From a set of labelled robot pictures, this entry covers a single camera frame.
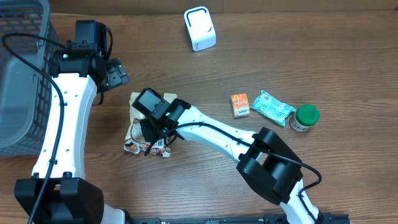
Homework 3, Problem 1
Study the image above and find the red white snack bar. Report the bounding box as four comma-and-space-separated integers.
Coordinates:
154, 139, 165, 148

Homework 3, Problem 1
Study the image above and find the white brown snack wrapper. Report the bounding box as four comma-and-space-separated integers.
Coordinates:
124, 92, 172, 158

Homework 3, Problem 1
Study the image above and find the orange snack packet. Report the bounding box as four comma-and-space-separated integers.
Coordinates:
231, 93, 250, 118

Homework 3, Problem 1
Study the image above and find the teal wipes packet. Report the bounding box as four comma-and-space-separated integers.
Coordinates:
251, 90, 296, 126

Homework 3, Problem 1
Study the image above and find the green lid glass jar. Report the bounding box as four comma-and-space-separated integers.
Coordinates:
289, 104, 320, 132

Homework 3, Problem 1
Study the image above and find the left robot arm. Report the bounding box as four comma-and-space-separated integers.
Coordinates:
14, 20, 129, 223

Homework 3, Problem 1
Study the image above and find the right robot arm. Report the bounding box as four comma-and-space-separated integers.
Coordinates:
131, 88, 324, 223

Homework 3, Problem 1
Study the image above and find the white barcode scanner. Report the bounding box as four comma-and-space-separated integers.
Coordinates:
183, 6, 216, 52

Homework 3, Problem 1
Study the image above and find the grey plastic mesh basket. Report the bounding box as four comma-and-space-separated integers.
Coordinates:
1, 0, 60, 156

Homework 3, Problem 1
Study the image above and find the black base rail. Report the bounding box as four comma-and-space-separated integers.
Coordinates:
124, 213, 352, 224

